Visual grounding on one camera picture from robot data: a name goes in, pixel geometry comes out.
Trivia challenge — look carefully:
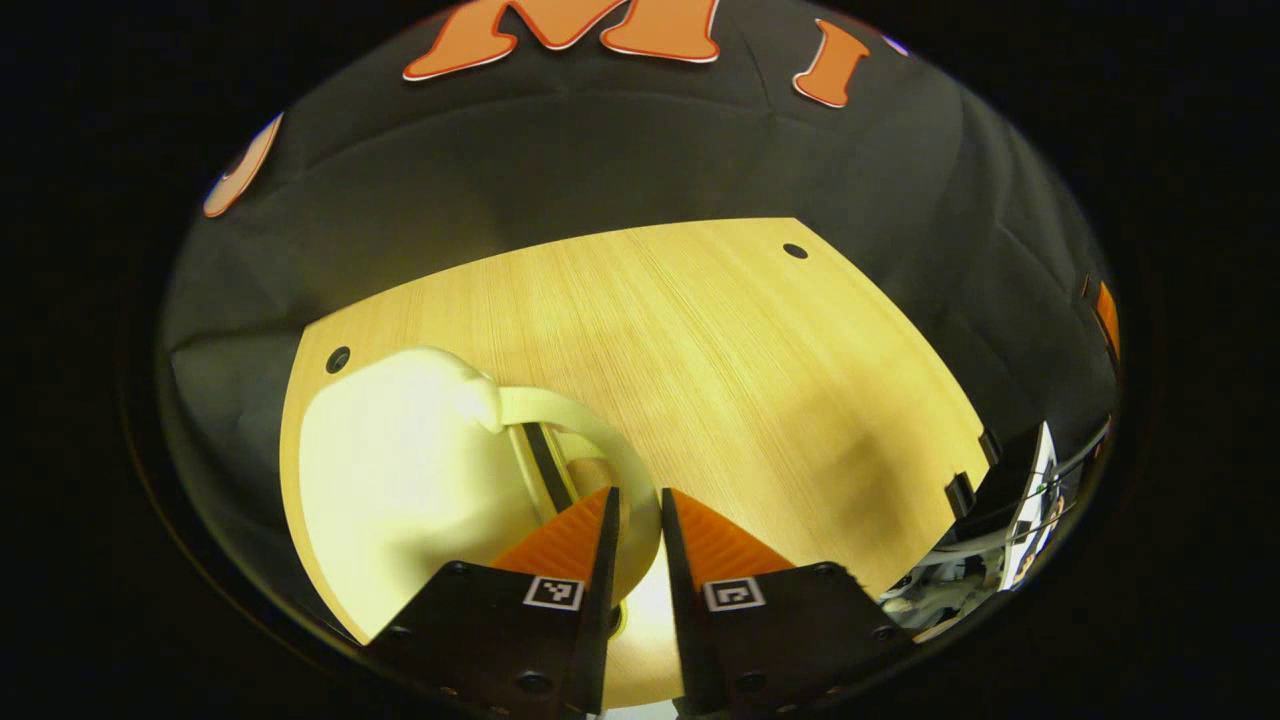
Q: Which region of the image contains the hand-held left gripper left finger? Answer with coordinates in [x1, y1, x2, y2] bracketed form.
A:
[365, 486, 623, 719]

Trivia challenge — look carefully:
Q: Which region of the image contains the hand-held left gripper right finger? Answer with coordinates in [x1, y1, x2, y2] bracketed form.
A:
[660, 487, 916, 719]

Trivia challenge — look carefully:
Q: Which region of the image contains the pale yellow suitcase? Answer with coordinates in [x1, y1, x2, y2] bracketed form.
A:
[298, 347, 691, 711]

